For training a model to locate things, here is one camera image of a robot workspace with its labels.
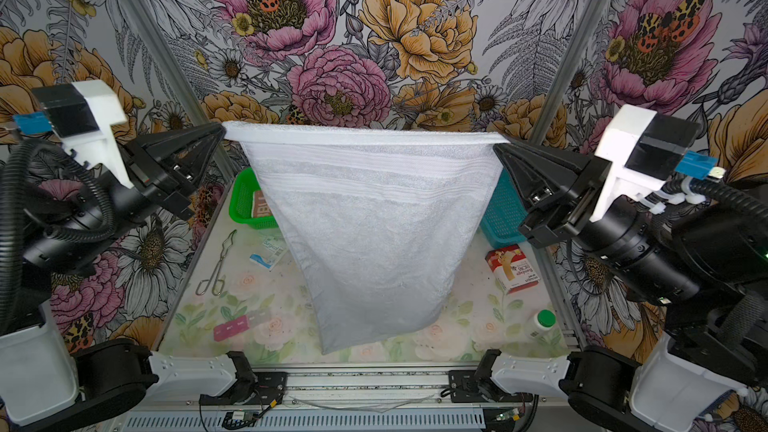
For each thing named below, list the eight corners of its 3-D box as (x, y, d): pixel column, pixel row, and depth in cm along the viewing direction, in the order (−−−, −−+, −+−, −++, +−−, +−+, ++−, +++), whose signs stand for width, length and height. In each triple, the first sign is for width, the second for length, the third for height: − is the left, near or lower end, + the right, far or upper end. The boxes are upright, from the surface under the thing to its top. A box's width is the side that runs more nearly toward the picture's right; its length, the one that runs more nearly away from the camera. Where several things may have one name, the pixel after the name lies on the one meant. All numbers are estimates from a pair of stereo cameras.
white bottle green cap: (524, 339, 84) (538, 328, 76) (520, 322, 87) (533, 309, 79) (544, 340, 84) (560, 328, 76) (539, 322, 87) (554, 309, 79)
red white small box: (505, 295, 92) (509, 289, 88) (484, 257, 100) (487, 250, 97) (536, 285, 94) (541, 280, 90) (514, 249, 102) (517, 243, 99)
